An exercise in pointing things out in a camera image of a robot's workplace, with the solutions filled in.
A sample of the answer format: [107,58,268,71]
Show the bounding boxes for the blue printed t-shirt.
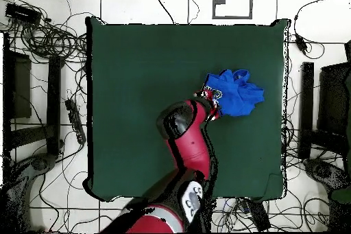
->
[201,68,265,117]

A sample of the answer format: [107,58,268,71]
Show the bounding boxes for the dark green table cloth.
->
[84,16,291,202]

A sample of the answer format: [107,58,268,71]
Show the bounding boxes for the black power strip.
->
[64,98,87,145]
[241,199,272,232]

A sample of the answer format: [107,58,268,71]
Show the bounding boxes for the black power adapter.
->
[294,33,308,54]

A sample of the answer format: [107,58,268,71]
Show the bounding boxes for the black floor stand base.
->
[302,158,351,192]
[0,152,57,233]

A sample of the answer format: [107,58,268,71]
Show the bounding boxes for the black electronics box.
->
[5,2,43,25]

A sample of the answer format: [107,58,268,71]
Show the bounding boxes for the black metal frame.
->
[297,40,351,161]
[2,32,65,158]

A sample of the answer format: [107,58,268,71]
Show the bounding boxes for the black floor cable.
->
[186,0,201,25]
[147,0,176,25]

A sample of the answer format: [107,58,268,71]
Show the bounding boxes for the grey square floor frame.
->
[212,0,254,20]

